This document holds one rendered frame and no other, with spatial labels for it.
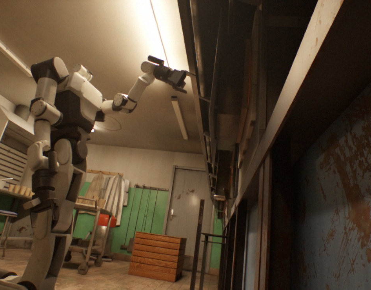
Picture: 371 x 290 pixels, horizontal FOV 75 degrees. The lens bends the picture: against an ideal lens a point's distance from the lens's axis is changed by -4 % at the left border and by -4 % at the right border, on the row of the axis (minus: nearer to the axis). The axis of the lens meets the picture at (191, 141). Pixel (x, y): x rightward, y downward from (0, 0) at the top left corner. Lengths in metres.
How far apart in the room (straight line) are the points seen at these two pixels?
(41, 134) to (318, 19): 1.18
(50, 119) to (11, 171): 4.49
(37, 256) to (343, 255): 1.25
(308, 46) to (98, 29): 2.75
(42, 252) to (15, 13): 2.53
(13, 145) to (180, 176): 3.41
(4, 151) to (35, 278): 4.38
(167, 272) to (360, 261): 3.83
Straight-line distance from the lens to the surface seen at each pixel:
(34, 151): 1.23
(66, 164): 1.37
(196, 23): 1.01
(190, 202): 5.69
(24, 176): 6.03
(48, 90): 1.40
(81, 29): 3.04
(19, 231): 5.98
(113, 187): 6.08
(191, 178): 5.79
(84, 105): 1.49
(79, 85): 1.51
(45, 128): 1.30
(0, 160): 5.58
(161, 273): 4.08
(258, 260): 0.53
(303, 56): 0.30
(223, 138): 0.98
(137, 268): 4.16
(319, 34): 0.26
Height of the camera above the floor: 0.64
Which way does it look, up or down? 21 degrees up
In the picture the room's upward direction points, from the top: 8 degrees clockwise
